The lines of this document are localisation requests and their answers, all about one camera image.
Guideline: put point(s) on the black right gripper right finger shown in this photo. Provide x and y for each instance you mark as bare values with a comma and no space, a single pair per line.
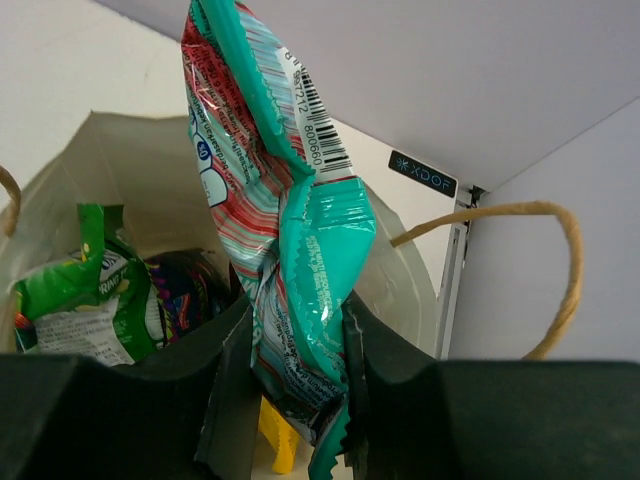
416,417

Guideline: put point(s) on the aluminium right side rail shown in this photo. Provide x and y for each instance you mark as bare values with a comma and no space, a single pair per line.
448,295

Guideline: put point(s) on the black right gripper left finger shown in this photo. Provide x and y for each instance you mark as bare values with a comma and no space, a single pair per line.
184,412

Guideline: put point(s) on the dark blue snack bag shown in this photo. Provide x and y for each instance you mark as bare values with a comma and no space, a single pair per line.
189,289

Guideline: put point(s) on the teal snack packet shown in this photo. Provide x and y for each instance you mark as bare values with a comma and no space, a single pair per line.
293,217

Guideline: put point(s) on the brown paper bag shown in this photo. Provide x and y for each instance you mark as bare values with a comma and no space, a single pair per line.
148,166

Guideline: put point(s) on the black XDOF table label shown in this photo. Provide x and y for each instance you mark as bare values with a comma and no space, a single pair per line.
423,174

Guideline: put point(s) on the yellow M&M's packet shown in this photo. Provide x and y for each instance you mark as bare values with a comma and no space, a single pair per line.
280,435

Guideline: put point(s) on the green yellow Fox's candy bag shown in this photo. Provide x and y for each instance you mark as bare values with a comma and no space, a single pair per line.
97,302

